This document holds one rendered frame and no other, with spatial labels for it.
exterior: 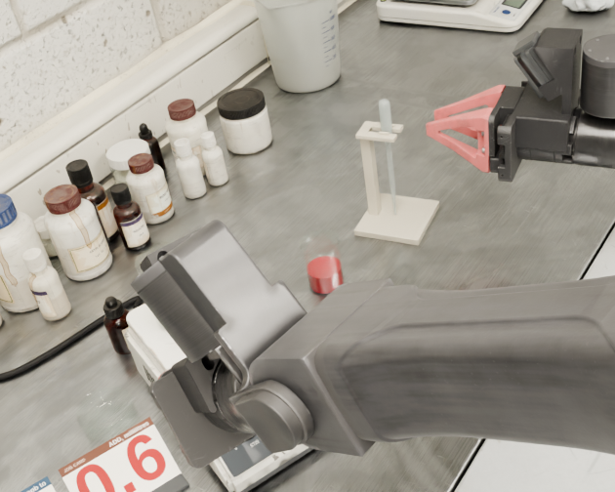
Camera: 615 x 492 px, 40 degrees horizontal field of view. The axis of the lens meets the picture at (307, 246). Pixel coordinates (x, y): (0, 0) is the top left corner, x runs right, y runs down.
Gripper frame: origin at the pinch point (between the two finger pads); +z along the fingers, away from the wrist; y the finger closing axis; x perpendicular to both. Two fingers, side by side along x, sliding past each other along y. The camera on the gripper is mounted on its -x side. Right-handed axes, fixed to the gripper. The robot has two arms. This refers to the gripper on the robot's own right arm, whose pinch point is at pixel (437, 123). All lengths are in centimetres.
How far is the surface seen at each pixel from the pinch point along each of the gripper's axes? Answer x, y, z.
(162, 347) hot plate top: 5.3, 34.1, 15.5
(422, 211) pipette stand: 13.3, -1.5, 3.2
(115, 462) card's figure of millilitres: 11.2, 43.2, 16.4
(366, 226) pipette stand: 13.3, 3.0, 8.6
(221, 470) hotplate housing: 11.0, 41.0, 6.6
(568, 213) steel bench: 14.2, -6.0, -13.0
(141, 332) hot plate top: 5.3, 33.0, 18.6
